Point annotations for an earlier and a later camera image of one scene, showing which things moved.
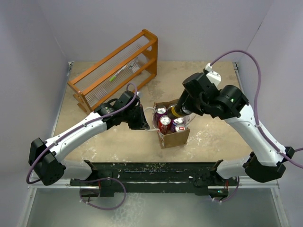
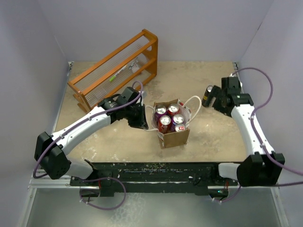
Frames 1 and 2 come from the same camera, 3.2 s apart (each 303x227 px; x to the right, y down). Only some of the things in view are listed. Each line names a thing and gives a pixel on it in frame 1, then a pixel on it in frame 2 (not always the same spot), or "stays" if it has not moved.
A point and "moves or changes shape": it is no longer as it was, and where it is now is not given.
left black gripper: x=141 y=123 stays
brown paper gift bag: x=173 y=139 stays
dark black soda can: x=174 y=111 moves or changes shape
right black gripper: x=185 y=99 -> x=217 y=92
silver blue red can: x=180 y=127 stays
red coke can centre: x=164 y=124 stays
